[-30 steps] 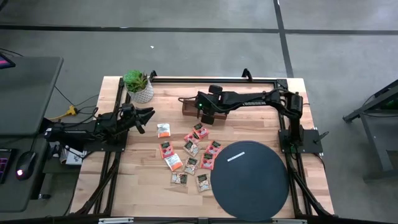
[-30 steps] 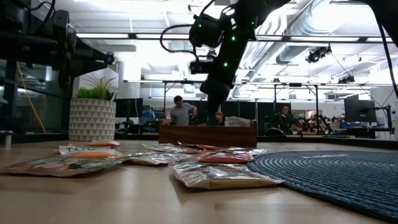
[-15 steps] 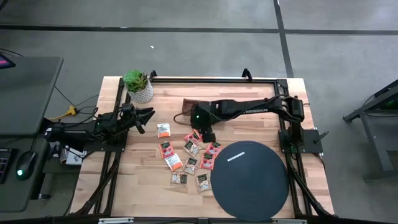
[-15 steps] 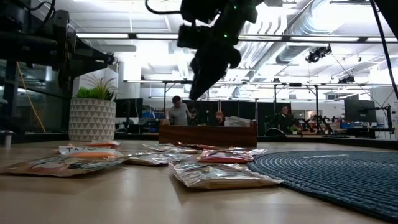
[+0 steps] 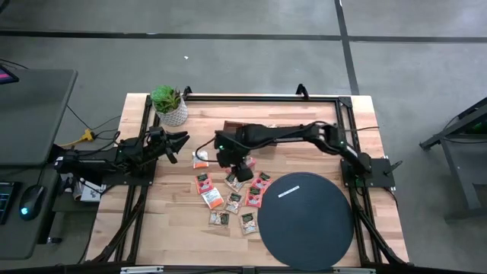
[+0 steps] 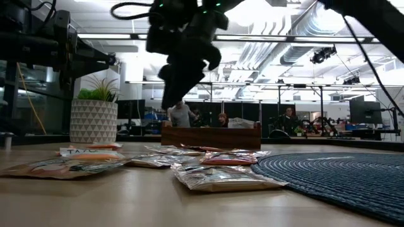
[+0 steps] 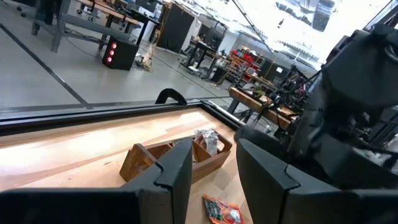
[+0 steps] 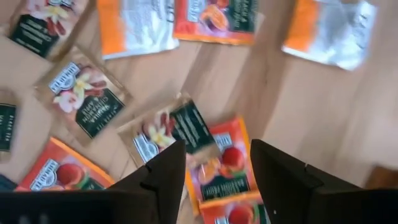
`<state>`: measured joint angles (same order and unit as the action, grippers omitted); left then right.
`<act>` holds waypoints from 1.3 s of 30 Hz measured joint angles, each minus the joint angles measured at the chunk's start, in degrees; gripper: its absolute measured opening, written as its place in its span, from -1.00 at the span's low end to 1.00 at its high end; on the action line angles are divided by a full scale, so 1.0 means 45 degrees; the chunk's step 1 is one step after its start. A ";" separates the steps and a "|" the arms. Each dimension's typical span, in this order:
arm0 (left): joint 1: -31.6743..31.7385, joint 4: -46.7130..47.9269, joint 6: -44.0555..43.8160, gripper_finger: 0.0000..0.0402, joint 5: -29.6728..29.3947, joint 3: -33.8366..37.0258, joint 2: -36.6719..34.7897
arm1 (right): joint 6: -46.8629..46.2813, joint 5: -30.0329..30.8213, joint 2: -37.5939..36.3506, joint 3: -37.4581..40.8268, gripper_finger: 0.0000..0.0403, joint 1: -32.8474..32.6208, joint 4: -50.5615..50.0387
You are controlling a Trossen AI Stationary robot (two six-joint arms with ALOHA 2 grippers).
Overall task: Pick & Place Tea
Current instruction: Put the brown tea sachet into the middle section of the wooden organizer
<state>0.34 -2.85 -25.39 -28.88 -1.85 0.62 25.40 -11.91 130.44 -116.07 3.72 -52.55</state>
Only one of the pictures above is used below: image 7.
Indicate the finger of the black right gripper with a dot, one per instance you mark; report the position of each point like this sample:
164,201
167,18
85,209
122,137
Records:
264,140
335,168

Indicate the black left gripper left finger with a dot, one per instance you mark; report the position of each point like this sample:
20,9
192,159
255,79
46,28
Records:
93,208

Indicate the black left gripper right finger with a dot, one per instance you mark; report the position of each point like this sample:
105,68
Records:
311,205

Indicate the red tea packet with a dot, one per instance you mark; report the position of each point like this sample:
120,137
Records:
222,211

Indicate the wooden compartment tea box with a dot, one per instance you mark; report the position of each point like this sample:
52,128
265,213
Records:
208,168

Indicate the wooden workstation table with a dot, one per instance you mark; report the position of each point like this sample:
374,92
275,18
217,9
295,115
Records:
258,107

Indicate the small potted plant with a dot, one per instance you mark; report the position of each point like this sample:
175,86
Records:
258,91

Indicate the shelf with red bins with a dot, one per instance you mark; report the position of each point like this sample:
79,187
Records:
245,59

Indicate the black office desk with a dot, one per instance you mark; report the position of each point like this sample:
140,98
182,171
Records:
199,45

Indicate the black cabinet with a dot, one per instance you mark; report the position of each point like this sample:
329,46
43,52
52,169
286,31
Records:
175,28

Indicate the black computer tower red lights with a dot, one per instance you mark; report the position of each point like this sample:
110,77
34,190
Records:
122,54

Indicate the grey metal workbench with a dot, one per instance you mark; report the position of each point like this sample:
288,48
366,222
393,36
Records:
93,28

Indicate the wooden top desk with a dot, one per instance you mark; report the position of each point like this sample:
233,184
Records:
105,9

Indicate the black aluminium table frame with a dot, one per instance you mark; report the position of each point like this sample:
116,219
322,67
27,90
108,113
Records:
93,115

